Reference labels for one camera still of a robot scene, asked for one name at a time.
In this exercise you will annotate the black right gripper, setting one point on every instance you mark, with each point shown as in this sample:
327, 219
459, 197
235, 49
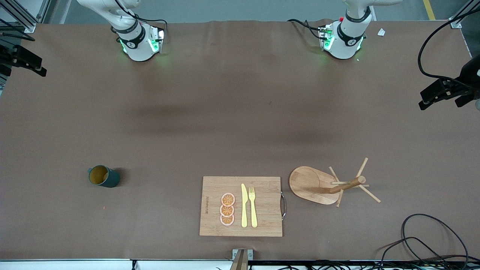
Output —
8, 54

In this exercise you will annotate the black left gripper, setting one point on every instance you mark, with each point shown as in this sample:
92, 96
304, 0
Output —
469, 73

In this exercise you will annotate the dark green ribbed cup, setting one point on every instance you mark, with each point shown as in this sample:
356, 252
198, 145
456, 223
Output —
110, 179

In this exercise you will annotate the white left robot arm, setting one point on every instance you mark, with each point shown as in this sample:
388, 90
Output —
345, 45

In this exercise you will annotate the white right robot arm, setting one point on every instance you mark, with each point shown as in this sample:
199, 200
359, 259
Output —
138, 48

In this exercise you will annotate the wooden mug rack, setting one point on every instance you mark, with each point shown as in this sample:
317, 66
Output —
311, 183

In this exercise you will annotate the small white paper scrap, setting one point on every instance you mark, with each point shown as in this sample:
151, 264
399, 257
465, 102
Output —
381, 32

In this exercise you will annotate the brown table cover mat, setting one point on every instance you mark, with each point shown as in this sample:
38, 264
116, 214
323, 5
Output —
150, 142

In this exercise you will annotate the yellow plastic fork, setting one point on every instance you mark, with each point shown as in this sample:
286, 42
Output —
253, 213

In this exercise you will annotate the yellow plastic knife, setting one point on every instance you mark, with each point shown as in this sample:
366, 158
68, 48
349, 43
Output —
244, 210

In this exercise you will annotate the toy orange slice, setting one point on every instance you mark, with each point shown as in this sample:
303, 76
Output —
227, 210

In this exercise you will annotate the aluminium frame profile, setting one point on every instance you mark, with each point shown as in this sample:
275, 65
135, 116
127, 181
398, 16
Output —
455, 23
30, 27

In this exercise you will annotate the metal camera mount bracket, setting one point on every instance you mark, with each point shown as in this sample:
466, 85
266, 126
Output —
242, 258

